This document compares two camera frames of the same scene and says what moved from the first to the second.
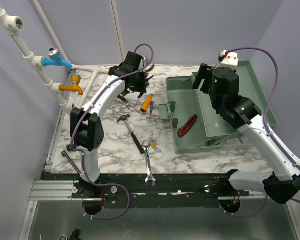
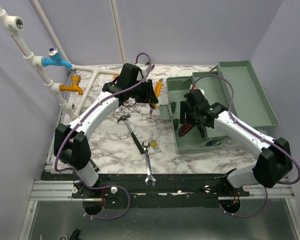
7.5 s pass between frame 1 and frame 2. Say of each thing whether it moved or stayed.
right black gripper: moved
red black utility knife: stayed
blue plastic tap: stayed
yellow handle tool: moved
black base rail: stayed
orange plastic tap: stayed
